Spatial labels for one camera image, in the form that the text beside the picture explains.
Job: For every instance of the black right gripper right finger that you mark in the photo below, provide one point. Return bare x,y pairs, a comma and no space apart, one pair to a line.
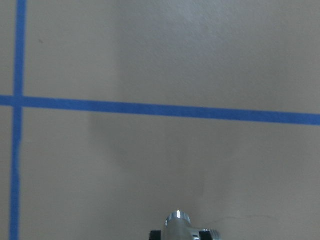
205,235

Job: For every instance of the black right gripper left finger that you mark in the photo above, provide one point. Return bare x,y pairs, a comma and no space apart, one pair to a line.
155,235

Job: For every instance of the chrome elbow pipe fitting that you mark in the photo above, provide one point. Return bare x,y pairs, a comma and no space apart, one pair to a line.
178,226

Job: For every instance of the brown paper table mat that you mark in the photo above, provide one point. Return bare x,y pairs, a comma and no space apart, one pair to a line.
115,113

